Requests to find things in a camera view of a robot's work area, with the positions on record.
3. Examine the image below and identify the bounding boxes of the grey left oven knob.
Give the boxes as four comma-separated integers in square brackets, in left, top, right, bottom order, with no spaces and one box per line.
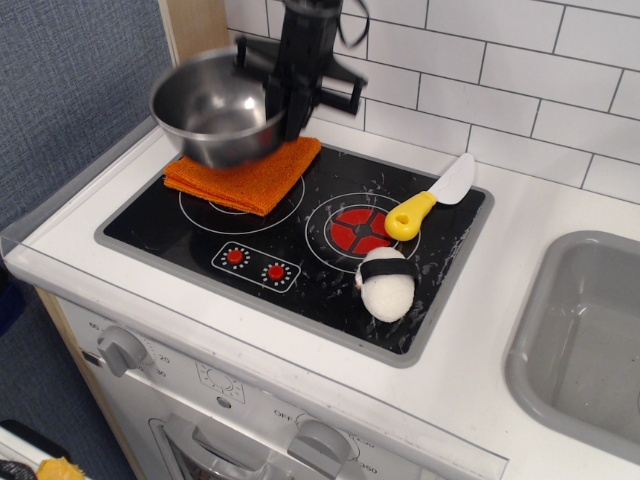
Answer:
[97,326,147,378]

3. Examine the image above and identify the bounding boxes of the stainless steel pot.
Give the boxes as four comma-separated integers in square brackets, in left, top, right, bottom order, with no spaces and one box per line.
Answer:
[149,48,285,169]

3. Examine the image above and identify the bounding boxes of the white plush sushi toy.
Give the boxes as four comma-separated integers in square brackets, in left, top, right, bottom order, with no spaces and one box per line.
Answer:
[355,247,418,323]

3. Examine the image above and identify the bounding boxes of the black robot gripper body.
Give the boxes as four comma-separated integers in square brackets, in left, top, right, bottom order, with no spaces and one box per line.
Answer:
[236,1,367,115]

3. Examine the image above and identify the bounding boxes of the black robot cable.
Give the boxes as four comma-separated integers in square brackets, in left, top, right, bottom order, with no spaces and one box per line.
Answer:
[337,0,371,50]

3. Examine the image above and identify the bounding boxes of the yellow cloth scrap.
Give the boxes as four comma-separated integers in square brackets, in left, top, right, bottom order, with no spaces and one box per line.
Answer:
[36,457,86,480]

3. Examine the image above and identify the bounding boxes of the orange folded cloth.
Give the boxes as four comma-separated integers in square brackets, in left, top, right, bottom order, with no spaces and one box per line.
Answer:
[164,137,321,217]

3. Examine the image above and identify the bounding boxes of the yellow handled toy knife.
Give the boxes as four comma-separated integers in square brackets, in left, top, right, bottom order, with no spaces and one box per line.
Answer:
[384,153,476,241]

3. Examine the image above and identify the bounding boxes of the grey right oven knob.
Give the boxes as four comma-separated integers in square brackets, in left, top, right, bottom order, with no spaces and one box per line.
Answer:
[287,420,352,478]

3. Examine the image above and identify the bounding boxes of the grey plastic sink basin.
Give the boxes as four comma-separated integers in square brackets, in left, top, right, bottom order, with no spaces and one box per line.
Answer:
[505,231,639,463]

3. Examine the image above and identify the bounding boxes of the white toy oven front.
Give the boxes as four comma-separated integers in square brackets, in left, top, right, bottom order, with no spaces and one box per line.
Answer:
[60,300,507,479]

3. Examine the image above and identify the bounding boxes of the light wooden side post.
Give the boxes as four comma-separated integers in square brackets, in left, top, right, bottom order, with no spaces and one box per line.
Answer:
[158,0,234,78]

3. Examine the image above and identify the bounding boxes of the black braided cable sleeve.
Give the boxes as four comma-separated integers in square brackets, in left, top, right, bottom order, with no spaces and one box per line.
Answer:
[0,459,36,480]

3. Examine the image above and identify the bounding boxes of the grey oven knob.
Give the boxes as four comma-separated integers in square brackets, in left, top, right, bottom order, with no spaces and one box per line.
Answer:
[97,326,147,378]
[287,420,352,478]

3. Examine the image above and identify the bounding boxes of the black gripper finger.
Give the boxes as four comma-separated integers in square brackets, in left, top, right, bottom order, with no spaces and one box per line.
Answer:
[285,87,318,140]
[265,79,290,120]

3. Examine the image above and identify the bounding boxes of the black toy stovetop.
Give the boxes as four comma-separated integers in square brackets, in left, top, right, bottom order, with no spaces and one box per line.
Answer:
[96,147,494,368]

